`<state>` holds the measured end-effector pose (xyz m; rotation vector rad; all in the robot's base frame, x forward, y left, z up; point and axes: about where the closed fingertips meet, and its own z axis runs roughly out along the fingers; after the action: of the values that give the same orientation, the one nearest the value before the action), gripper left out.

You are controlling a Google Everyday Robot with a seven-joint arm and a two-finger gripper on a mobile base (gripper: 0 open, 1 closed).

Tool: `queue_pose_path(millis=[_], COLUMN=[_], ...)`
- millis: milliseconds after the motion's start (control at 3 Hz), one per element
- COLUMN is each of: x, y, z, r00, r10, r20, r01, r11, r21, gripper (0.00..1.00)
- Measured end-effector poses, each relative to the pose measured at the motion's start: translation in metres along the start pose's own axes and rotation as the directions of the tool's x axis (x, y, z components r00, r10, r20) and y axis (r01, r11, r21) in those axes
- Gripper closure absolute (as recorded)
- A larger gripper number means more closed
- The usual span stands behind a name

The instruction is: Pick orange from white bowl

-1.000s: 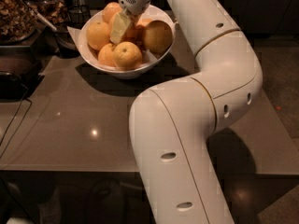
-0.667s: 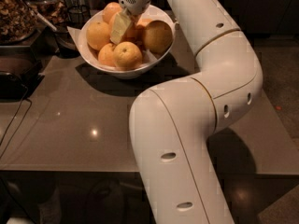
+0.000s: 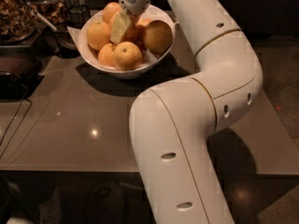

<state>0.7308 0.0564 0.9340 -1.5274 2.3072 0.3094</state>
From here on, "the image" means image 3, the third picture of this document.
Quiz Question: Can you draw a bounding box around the black power cable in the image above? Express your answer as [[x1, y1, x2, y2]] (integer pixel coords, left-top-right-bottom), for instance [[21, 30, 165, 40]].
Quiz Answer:
[[0, 71, 34, 159]]

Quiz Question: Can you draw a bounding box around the white ceramic bowl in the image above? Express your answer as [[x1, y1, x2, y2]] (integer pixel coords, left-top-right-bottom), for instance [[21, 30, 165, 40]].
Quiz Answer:
[[80, 5, 176, 79]]

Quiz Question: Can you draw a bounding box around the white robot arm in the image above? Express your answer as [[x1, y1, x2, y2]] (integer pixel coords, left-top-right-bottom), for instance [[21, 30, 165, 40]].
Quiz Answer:
[[119, 0, 263, 224]]

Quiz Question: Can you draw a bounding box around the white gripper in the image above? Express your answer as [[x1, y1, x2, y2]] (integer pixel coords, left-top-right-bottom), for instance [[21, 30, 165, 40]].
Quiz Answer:
[[110, 0, 151, 44]]

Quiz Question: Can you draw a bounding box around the white handled utensil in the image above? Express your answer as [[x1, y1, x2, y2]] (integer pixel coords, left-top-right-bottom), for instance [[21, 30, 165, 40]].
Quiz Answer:
[[21, 0, 58, 32]]

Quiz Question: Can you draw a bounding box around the right large orange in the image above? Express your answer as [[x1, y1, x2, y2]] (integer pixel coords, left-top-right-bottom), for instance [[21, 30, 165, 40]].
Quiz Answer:
[[142, 21, 173, 54]]

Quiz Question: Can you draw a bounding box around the glass jar of dried snacks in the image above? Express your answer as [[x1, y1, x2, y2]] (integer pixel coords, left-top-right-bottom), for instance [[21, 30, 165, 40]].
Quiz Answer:
[[0, 0, 36, 45]]

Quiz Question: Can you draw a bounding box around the black wire cup holder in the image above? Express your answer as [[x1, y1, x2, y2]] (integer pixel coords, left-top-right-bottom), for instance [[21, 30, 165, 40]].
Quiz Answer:
[[53, 5, 91, 59]]

